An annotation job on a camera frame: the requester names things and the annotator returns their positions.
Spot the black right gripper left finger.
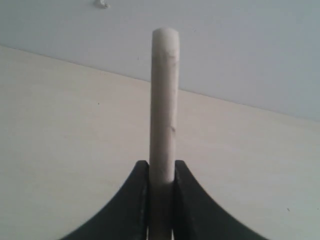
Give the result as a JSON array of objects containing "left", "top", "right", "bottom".
[{"left": 63, "top": 160, "right": 149, "bottom": 240}]

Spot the white wooden brush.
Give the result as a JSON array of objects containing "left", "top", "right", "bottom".
[{"left": 148, "top": 27, "right": 180, "bottom": 240}]

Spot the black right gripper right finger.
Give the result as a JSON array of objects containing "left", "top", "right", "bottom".
[{"left": 172, "top": 160, "right": 265, "bottom": 240}]

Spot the small white wall fixture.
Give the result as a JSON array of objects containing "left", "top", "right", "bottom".
[{"left": 94, "top": 0, "right": 110, "bottom": 9}]

